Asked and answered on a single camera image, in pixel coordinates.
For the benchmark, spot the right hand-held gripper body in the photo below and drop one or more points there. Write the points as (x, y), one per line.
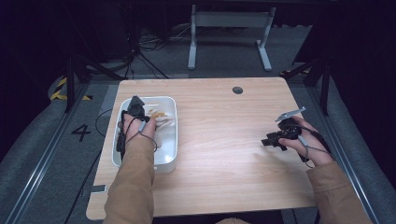
(289, 129)

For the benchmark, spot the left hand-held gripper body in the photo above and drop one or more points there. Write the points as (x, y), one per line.
(136, 109)

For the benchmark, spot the beige glove with bear print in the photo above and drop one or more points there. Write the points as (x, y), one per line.
(166, 123)

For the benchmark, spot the white plastic bin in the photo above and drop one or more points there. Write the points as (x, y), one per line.
(169, 149)

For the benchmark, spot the person's left hand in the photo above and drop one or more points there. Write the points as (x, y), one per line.
(146, 129)

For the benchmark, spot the person's right hand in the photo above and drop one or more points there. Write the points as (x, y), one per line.
(314, 149)

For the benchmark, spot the black metal stand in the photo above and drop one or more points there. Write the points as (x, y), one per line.
(71, 81)
(325, 87)

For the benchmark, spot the metal floor rail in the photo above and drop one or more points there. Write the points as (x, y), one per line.
(345, 155)
(40, 168)

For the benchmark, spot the grey metal desk frame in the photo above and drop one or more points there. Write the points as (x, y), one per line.
(230, 18)

